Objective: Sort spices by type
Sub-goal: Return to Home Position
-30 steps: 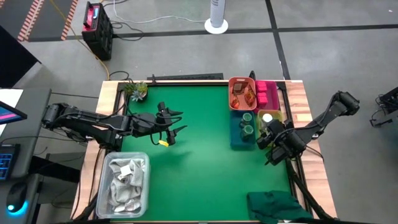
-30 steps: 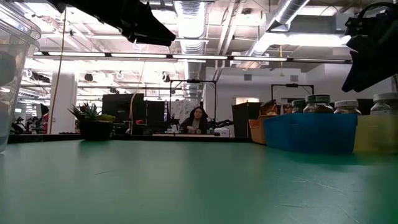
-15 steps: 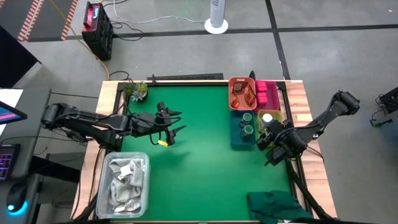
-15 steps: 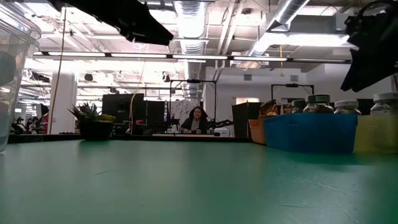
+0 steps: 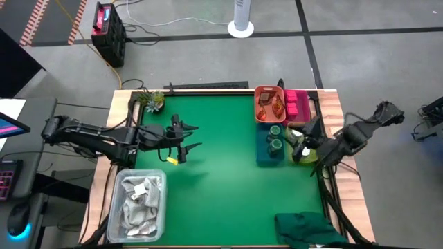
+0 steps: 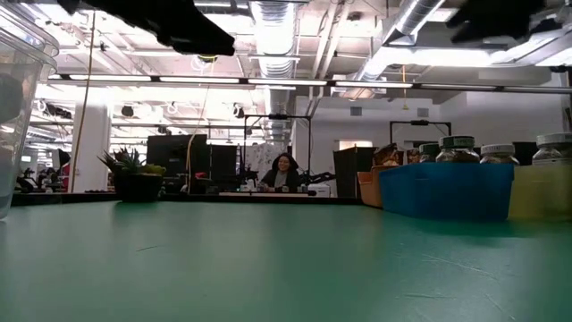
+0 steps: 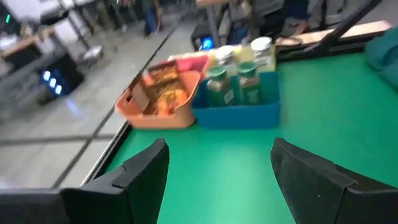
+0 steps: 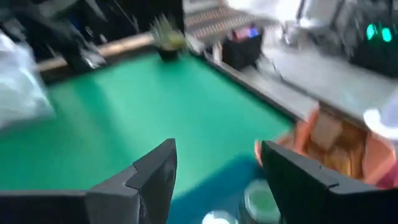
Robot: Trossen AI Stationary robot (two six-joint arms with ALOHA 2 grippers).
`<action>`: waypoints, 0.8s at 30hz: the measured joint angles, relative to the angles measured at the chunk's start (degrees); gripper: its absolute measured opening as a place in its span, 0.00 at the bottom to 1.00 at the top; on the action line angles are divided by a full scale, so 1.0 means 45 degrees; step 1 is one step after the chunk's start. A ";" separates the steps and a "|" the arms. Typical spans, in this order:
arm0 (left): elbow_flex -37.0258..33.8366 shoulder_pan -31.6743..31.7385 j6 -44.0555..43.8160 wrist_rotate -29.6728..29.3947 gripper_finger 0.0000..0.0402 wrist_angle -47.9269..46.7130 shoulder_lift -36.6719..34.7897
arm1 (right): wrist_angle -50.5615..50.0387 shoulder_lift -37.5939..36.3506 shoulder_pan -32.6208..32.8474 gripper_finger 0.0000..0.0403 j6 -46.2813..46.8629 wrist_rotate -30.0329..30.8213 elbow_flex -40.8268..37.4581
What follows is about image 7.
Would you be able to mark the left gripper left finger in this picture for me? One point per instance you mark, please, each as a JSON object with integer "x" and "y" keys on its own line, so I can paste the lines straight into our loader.
{"x": 118, "y": 202}

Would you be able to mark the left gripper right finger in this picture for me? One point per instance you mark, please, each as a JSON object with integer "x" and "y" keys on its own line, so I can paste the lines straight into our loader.
{"x": 320, "y": 196}

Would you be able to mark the brown spice packet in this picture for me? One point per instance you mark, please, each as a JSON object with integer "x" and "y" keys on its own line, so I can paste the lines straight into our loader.
{"x": 140, "y": 96}

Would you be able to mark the Taco seasoning mix packet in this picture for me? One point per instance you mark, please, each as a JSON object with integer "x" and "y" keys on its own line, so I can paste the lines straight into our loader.
{"x": 171, "y": 99}
{"x": 163, "y": 73}

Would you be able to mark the green label glass spice jar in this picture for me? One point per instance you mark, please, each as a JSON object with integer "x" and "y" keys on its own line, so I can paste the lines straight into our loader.
{"x": 250, "y": 93}
{"x": 219, "y": 93}

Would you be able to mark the orange plastic bin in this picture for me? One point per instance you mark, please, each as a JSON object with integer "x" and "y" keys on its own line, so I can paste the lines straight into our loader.
{"x": 161, "y": 121}

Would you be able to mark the blue plastic bin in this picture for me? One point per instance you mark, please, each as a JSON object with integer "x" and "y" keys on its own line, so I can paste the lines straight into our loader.
{"x": 236, "y": 116}

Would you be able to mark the black computer tower blue lights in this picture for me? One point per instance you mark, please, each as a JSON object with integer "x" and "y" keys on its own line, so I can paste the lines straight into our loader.
{"x": 62, "y": 77}

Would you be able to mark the teal fabric bundle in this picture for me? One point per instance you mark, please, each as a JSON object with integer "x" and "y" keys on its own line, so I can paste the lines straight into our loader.
{"x": 384, "y": 56}

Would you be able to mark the pink plastic bin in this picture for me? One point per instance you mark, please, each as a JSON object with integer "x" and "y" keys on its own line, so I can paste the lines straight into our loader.
{"x": 194, "y": 63}

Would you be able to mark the yellow plastic bin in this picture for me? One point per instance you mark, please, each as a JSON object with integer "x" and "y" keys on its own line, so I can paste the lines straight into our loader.
{"x": 244, "y": 53}

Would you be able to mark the wooden background tabletop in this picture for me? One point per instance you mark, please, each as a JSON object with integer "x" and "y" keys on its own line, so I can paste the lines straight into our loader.
{"x": 357, "y": 31}

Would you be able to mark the black box blue light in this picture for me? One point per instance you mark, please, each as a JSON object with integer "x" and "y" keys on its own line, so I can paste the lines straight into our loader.
{"x": 202, "y": 39}

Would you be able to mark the person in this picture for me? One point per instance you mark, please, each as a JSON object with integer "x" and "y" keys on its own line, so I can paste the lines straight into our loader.
{"x": 270, "y": 15}
{"x": 150, "y": 18}

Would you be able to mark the black diagonal frame strut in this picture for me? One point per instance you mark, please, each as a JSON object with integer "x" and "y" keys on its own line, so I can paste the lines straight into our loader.
{"x": 342, "y": 28}

